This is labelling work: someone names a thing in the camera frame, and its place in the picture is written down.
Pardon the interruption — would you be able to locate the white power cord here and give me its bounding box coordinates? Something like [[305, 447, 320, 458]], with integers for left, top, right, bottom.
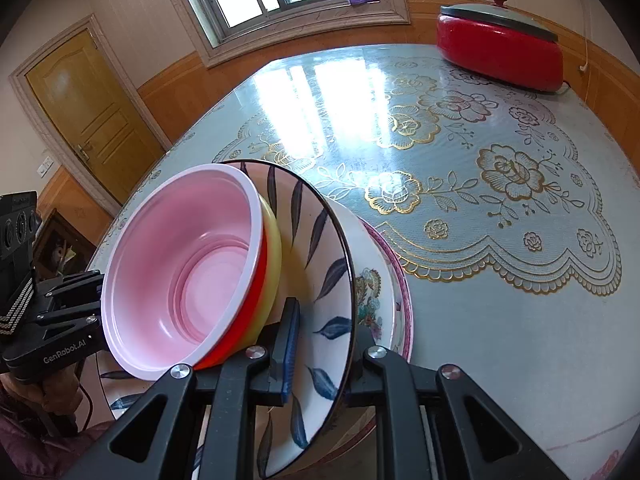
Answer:
[[555, 0, 593, 96]]

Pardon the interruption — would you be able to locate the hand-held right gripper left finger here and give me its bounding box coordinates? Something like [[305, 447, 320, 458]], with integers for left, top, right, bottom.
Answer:
[[62, 297, 302, 480]]

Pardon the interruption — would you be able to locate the person's left forearm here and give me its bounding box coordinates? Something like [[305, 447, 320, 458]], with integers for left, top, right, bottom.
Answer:
[[0, 387, 118, 480]]

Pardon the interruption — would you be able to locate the black cable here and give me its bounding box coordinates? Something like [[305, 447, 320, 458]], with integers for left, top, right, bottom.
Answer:
[[75, 385, 96, 433]]

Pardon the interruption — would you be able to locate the large pink-rimmed floral plate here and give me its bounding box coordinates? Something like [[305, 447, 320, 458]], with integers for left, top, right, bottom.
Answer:
[[357, 217, 415, 363]]

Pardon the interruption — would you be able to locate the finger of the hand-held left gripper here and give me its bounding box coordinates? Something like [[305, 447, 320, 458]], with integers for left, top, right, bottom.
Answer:
[[35, 304, 103, 334], [47, 270, 106, 307]]

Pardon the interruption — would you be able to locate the red electric cooker grey lid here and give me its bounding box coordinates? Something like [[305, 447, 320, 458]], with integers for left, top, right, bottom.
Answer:
[[435, 0, 565, 93]]

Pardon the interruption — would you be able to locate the person's left hand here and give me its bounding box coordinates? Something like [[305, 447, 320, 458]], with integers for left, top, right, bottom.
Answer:
[[41, 370, 83, 413]]

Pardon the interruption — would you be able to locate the white plate with red characters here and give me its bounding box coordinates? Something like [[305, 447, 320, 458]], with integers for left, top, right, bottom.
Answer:
[[327, 197, 398, 351]]

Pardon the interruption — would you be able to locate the white bowl with blue leaves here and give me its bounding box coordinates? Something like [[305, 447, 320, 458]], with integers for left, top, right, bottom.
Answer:
[[97, 159, 357, 478]]

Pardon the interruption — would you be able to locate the red plastic bowl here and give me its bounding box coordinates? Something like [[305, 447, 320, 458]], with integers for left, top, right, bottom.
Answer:
[[100, 164, 268, 381]]

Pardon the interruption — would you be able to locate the yellow plastic bowl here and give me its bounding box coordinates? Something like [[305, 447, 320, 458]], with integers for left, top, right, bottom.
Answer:
[[220, 192, 283, 361]]

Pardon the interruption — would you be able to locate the brown wooden furniture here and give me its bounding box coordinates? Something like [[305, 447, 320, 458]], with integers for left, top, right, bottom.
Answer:
[[32, 208, 98, 281]]

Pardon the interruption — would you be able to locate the yellow wooden door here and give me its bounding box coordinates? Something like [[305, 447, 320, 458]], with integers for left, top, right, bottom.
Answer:
[[10, 14, 168, 206]]

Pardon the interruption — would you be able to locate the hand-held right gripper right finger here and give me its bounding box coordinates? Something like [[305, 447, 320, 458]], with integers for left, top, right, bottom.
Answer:
[[345, 344, 568, 480]]

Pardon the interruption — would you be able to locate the black studded strap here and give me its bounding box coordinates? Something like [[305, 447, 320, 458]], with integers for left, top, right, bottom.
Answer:
[[0, 267, 37, 343]]

